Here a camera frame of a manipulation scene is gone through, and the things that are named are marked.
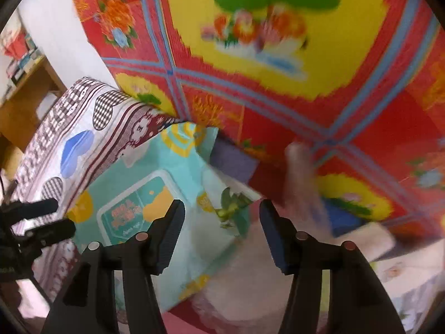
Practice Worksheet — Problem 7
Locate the wooden bookshelf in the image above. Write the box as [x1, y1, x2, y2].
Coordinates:
[0, 14, 68, 157]

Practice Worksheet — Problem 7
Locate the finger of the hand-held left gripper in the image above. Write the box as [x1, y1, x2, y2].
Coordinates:
[17, 218, 76, 251]
[0, 198, 59, 228]

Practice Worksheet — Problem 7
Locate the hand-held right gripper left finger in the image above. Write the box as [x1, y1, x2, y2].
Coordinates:
[41, 199, 186, 334]

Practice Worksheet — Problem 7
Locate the red floral wall cloth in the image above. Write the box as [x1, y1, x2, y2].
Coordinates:
[68, 0, 445, 244]

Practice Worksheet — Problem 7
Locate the plaid heart printed cloth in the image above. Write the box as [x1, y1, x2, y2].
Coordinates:
[14, 77, 440, 324]

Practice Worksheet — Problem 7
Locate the teal printed plastic packet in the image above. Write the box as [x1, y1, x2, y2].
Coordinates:
[66, 123, 265, 315]

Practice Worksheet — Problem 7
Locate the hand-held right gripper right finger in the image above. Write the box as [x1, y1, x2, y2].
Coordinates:
[259, 199, 406, 334]

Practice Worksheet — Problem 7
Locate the white blurred bundle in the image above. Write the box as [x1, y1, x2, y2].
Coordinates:
[193, 221, 301, 333]

